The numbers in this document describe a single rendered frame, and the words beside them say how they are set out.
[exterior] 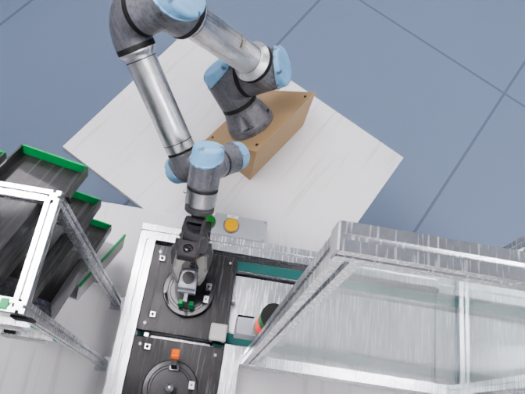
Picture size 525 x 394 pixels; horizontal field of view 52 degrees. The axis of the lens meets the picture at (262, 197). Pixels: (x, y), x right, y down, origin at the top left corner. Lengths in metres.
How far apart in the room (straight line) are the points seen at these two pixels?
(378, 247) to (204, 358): 1.03
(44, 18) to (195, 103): 1.59
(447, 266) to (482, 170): 2.61
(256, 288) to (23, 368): 0.67
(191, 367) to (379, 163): 0.92
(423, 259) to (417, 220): 2.32
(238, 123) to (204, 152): 0.46
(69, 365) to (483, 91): 2.66
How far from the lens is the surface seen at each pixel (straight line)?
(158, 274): 1.54
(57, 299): 1.17
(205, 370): 1.49
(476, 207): 3.02
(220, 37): 1.37
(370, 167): 1.87
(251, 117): 1.65
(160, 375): 1.47
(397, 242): 0.53
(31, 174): 1.06
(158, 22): 1.27
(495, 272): 0.56
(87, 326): 1.64
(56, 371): 1.64
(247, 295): 1.58
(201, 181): 1.24
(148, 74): 1.34
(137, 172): 1.77
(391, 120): 3.06
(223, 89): 1.61
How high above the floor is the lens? 2.45
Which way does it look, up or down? 66 degrees down
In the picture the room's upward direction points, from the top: 18 degrees clockwise
